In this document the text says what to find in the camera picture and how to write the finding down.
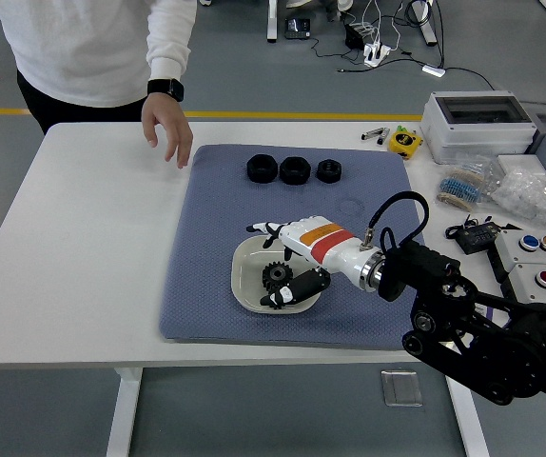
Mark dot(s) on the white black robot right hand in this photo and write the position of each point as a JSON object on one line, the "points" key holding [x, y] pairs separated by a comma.
{"points": [[330, 243]]}

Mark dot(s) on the person's left hand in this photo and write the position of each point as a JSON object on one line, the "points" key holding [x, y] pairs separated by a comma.
{"points": [[166, 121]]}

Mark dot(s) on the large black gear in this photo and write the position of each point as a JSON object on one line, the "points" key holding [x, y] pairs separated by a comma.
{"points": [[275, 276]]}

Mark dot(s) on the person's left forearm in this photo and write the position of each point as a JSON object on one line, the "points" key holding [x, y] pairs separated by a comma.
{"points": [[170, 43]]}

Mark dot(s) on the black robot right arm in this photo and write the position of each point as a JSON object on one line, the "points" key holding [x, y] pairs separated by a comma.
{"points": [[492, 347]]}

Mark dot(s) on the small black hex nut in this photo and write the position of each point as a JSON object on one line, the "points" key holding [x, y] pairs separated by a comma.
{"points": [[329, 171]]}

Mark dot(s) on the large black hex nut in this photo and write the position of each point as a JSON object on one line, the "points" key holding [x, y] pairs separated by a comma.
{"points": [[261, 169], [295, 170]]}

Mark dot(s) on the grey three-button control box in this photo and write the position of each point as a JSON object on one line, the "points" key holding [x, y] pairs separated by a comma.
{"points": [[511, 247]]}

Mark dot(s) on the white flat box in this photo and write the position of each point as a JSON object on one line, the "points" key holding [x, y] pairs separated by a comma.
{"points": [[515, 163]]}

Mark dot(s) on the black wrist watch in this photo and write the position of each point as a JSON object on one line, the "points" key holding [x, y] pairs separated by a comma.
{"points": [[164, 89]]}

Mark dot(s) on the white square plate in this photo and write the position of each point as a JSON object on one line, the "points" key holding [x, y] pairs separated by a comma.
{"points": [[249, 276]]}

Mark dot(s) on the person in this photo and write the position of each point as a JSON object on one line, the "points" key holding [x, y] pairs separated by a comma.
{"points": [[78, 52]]}

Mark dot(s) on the blue-grey textured mat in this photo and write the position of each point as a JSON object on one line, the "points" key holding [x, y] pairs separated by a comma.
{"points": [[216, 214]]}

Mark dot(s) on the silver black small tool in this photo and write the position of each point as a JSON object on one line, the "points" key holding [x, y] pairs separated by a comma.
{"points": [[375, 133]]}

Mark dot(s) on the yellow tape measure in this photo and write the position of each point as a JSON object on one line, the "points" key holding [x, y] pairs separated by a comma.
{"points": [[403, 143]]}

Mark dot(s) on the bag of blue resistors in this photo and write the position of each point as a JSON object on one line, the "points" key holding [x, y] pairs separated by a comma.
{"points": [[463, 188]]}

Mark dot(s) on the white desk leg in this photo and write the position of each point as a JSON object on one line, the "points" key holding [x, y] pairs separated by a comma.
{"points": [[427, 26], [272, 19]]}

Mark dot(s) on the black digital display module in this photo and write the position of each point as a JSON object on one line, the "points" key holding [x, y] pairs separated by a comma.
{"points": [[477, 235]]}

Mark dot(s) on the black desk phone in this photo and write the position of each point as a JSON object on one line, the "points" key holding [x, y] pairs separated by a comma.
{"points": [[298, 27]]}

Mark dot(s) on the white power strip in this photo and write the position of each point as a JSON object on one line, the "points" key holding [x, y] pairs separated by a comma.
{"points": [[376, 53]]}

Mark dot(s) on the white power adapter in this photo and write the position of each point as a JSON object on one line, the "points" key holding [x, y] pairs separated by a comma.
{"points": [[433, 70]]}

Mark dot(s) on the bag of white plastic parts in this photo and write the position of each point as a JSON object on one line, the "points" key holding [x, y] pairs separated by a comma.
{"points": [[530, 195]]}

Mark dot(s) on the white table leg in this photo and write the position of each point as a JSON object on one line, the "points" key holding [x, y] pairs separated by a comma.
{"points": [[123, 414], [465, 423]]}

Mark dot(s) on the grey electrical enclosure box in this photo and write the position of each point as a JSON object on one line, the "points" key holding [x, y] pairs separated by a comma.
{"points": [[477, 133]]}

